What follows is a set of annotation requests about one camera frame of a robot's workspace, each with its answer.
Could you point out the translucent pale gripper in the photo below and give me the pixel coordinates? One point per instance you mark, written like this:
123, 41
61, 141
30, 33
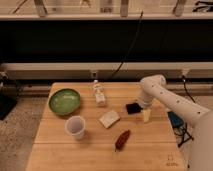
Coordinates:
146, 114

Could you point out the black rectangular eraser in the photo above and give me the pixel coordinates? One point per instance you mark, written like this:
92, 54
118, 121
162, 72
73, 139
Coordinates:
133, 108

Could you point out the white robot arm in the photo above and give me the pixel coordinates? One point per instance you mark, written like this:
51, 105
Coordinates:
198, 117

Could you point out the white ceramic cup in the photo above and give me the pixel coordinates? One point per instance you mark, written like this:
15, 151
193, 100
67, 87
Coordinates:
75, 126

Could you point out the green ceramic bowl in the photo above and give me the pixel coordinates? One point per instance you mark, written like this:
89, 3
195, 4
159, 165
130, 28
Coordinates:
64, 101

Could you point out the brown dried chili pepper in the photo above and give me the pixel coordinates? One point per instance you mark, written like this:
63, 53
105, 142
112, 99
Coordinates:
122, 140

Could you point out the small clear plastic bottle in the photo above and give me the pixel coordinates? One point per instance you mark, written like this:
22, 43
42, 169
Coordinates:
99, 93

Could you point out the black equipment at left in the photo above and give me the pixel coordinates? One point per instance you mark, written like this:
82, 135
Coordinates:
9, 94

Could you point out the blue cable connector box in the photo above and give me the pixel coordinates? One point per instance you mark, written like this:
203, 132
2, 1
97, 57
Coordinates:
175, 120

